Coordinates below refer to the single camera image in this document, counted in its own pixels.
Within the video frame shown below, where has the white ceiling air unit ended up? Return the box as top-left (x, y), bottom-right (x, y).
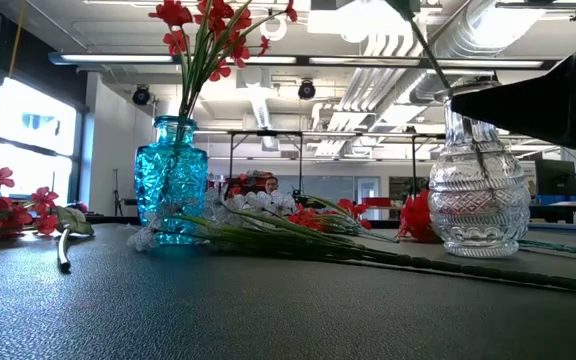
top-left (307, 0), bottom-right (422, 36)

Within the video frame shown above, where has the black ceiling spotlight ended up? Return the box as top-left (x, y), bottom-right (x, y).
top-left (131, 84), bottom-right (152, 106)
top-left (297, 78), bottom-right (317, 101)

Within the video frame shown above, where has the blue cut glass vase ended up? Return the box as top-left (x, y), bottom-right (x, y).
top-left (134, 115), bottom-right (209, 246)

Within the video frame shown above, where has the black computer monitor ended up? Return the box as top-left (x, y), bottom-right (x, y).
top-left (535, 158), bottom-right (576, 197)

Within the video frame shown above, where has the black metal gantry frame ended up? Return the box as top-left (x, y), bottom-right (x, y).
top-left (226, 128), bottom-right (305, 201)

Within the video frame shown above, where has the black table frame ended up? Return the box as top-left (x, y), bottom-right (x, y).
top-left (85, 213), bottom-right (576, 236)

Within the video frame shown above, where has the silver ventilation duct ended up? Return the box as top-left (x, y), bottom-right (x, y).
top-left (407, 0), bottom-right (549, 104)

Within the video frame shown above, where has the blue storage bin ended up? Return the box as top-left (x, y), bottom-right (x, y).
top-left (535, 189), bottom-right (576, 207)

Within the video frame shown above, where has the white blossom bunch long stem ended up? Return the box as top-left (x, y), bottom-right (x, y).
top-left (126, 188), bottom-right (576, 294)

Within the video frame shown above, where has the red storage crate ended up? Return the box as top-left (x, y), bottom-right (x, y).
top-left (225, 172), bottom-right (269, 199)

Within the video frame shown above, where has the long ceiling light strip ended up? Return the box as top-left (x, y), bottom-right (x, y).
top-left (48, 51), bottom-right (576, 71)

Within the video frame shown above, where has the yellow hanging cord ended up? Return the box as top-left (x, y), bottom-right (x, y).
top-left (7, 0), bottom-right (25, 77)

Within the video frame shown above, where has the white hanging ring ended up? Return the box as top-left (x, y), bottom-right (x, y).
top-left (259, 14), bottom-right (288, 42)

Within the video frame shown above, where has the clear cut glass vase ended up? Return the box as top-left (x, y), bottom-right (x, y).
top-left (427, 88), bottom-right (533, 259)

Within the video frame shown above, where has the thin black tripod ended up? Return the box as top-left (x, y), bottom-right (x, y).
top-left (111, 168), bottom-right (123, 217)

